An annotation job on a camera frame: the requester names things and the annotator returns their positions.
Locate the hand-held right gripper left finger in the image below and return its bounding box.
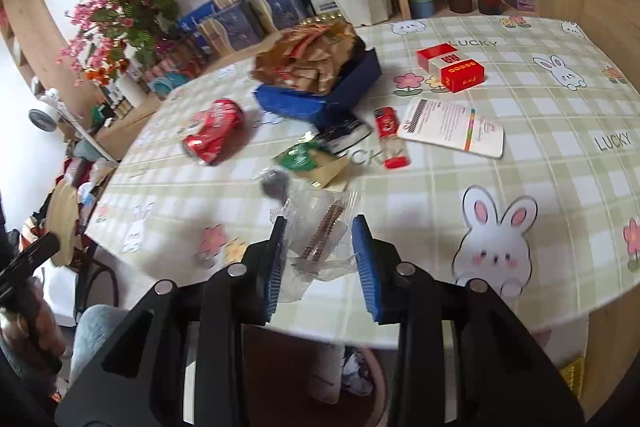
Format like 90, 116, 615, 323
54, 216, 291, 427

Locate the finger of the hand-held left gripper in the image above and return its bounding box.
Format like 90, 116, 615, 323
0, 233, 60, 295

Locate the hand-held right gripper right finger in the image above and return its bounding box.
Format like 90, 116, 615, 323
351, 214, 586, 427

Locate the clear plastic bag with sticks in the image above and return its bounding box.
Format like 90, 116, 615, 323
270, 187, 362, 303

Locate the tan paper wrapper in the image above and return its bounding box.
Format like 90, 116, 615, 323
305, 154, 353, 190

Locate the green snack wrapper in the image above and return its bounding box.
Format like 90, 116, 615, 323
272, 142, 331, 172

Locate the brown plastic bin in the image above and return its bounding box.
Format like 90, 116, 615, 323
242, 327, 390, 427

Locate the crushed red soda can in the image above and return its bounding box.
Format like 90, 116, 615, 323
181, 98, 245, 166

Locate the dark blue cardboard box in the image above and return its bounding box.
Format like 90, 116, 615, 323
251, 48, 383, 130

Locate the pile of brown snack wrappers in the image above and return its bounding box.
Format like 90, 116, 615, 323
250, 19, 368, 96

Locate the person's left hand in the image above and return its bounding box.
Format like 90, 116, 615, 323
27, 289, 73, 360

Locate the beige straw fan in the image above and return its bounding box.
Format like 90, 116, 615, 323
47, 179, 81, 268

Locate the black metal table leg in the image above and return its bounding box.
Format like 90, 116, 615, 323
75, 239, 121, 325

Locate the person's fuzzy trouser leg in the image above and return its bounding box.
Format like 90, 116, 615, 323
70, 304, 132, 378

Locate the dark grey round object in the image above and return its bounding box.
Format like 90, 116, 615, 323
260, 169, 292, 201

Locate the white desk fan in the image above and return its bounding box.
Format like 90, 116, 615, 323
27, 89, 121, 165

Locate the small black pack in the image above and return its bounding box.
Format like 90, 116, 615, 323
315, 119, 373, 155

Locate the red tube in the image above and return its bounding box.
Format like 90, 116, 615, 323
375, 107, 411, 170

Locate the white printed card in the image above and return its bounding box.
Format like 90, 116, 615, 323
396, 98, 506, 159

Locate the wooden sideboard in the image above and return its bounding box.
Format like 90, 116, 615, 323
0, 0, 161, 158

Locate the green plaid bunny tablecloth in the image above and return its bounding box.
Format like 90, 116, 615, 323
84, 14, 640, 350

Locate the red cigarette pack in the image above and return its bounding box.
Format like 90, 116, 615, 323
416, 43, 487, 94

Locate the colourful printed gift box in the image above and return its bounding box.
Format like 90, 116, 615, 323
145, 42, 211, 100

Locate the yellow packet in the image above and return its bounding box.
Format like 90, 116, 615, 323
560, 357, 586, 398

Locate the gold foil capsule tray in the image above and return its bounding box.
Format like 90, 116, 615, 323
299, 13, 344, 28

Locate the flat dark blue box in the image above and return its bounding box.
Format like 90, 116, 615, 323
177, 2, 219, 34

